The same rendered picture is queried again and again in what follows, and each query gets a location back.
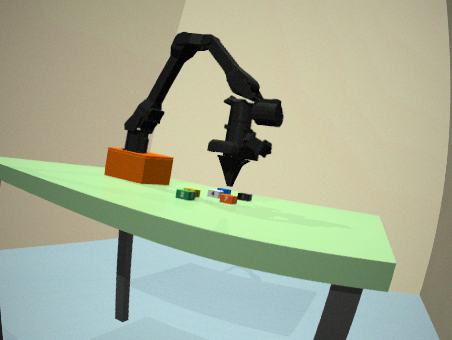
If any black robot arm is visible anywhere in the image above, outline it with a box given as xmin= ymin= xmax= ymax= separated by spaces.
xmin=122 ymin=32 xmax=284 ymax=158

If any green block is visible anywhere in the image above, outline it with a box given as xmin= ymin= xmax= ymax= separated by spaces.
xmin=175 ymin=189 xmax=196 ymax=201

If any white block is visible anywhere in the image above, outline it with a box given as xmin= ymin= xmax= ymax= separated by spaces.
xmin=207 ymin=189 xmax=224 ymax=199

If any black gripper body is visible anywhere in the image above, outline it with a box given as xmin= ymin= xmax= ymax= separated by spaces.
xmin=207 ymin=121 xmax=259 ymax=161

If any blue digit block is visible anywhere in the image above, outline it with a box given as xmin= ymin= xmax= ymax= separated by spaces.
xmin=217 ymin=188 xmax=231 ymax=195

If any yellow digit block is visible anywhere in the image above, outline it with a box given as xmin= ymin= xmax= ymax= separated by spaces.
xmin=184 ymin=187 xmax=201 ymax=198

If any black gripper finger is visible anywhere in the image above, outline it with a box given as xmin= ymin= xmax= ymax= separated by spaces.
xmin=217 ymin=155 xmax=244 ymax=187
xmin=231 ymin=160 xmax=250 ymax=187

